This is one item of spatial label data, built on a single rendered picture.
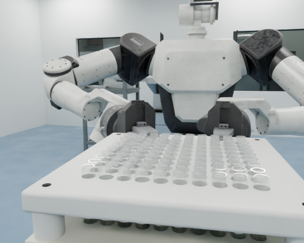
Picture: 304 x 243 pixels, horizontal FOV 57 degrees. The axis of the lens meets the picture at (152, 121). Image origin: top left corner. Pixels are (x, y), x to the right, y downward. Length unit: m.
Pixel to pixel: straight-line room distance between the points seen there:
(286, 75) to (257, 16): 5.00
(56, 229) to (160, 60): 0.69
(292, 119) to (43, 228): 0.58
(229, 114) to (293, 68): 0.43
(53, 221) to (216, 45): 0.72
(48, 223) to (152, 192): 0.09
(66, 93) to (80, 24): 5.90
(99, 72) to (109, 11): 5.50
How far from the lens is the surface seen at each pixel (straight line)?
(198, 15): 0.94
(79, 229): 0.29
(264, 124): 0.71
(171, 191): 0.24
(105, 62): 0.91
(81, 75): 0.88
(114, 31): 6.28
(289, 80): 0.88
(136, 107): 0.49
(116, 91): 4.04
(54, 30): 6.95
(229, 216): 0.22
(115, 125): 0.54
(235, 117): 0.48
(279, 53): 0.92
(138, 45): 0.95
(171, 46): 0.89
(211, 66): 0.86
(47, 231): 0.27
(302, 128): 0.74
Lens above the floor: 1.18
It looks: 9 degrees down
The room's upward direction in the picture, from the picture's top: straight up
